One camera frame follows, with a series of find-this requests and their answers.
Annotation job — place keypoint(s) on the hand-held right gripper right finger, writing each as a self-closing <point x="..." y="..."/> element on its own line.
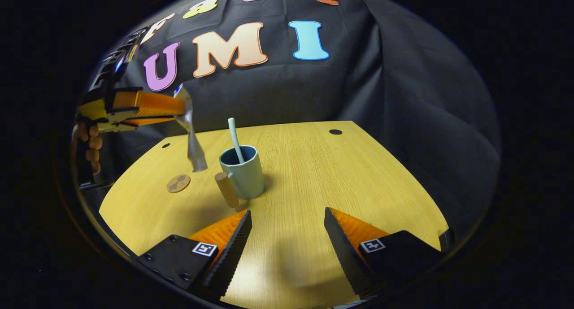
<point x="345" y="255"/>

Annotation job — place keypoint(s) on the round wooden coaster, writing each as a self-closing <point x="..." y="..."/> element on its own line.
<point x="178" y="183"/>

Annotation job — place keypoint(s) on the wooden desktop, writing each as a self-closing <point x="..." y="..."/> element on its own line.
<point x="305" y="188"/>

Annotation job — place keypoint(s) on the white toothpaste tube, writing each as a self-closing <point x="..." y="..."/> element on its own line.
<point x="196" y="152"/>

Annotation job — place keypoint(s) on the pale green toothbrush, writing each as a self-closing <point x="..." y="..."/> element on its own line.
<point x="234" y="136"/>

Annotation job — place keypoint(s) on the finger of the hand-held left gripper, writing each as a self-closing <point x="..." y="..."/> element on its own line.
<point x="116" y="125"/>
<point x="152" y="103"/>

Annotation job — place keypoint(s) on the black backdrop cloth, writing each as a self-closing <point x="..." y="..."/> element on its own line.
<point x="358" y="84"/>

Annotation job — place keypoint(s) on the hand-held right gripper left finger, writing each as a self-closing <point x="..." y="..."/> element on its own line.
<point x="233" y="255"/>

